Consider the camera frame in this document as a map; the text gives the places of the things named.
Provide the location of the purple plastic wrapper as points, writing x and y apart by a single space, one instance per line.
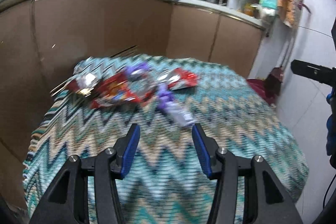
137 72

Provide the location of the zigzag knitted blanket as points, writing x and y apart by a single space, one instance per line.
165 183

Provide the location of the crumpled silver brown carton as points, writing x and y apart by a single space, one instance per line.
83 84

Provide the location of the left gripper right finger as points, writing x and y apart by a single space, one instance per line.
265 198

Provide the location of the blue gloved right hand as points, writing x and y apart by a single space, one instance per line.
330 124

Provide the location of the maroon broom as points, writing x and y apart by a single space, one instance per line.
272 84

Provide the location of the brown kitchen cabinets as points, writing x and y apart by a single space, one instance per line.
42 41

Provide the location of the red snack packet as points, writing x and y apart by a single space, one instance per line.
120 89

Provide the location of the maroon dustpan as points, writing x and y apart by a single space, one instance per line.
259 87

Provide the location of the red silver foil wrapper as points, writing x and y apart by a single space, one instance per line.
178 78

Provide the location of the yellow bottle on counter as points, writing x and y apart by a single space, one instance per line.
250 9

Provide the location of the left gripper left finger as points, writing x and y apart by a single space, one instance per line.
66 198

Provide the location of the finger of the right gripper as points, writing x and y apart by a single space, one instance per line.
314 72

